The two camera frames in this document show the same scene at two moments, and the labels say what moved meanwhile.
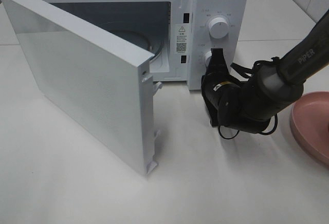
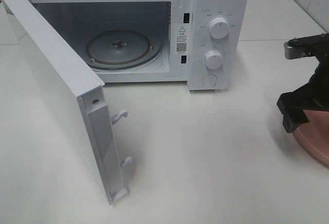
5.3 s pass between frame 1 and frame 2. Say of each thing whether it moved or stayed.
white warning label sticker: stayed
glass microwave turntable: moved
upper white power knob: stayed
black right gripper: moved
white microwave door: moved
